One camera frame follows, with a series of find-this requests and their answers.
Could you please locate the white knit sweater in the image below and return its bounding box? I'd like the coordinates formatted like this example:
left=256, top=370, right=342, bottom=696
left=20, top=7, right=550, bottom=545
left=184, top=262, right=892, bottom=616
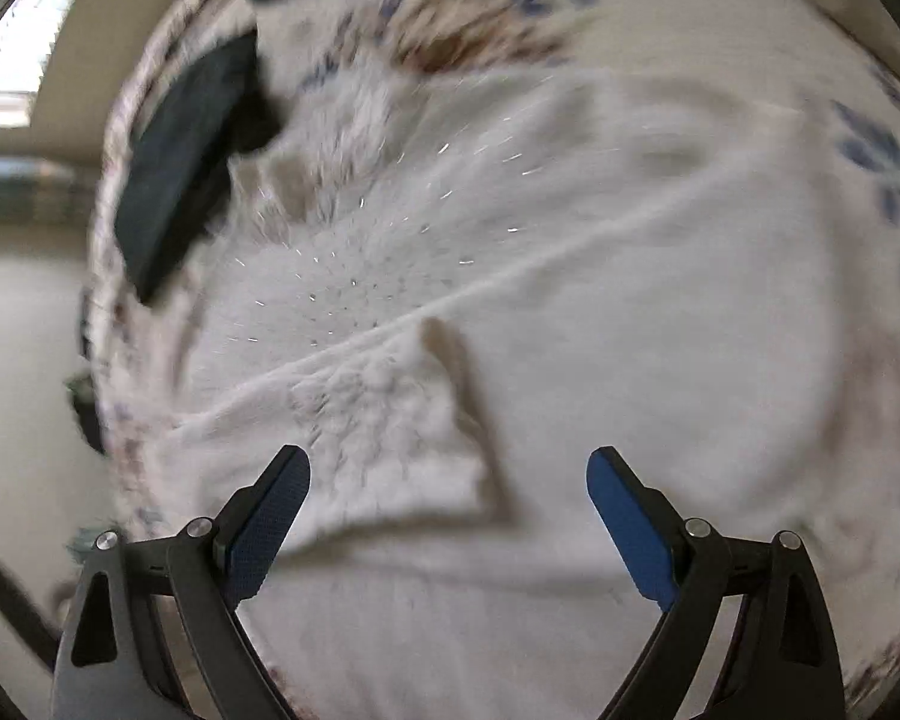
left=148, top=73, right=900, bottom=718

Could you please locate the black folded garment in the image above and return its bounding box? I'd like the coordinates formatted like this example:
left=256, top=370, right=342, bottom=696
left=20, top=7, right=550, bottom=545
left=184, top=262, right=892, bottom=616
left=113, top=29, right=279, bottom=304

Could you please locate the window with metal bars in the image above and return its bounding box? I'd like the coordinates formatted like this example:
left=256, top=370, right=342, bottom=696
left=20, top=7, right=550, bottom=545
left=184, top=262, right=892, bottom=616
left=0, top=0, right=74, bottom=128

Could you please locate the floral bed sheet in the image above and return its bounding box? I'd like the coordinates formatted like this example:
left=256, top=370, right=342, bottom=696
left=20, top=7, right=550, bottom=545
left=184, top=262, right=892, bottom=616
left=89, top=0, right=900, bottom=718

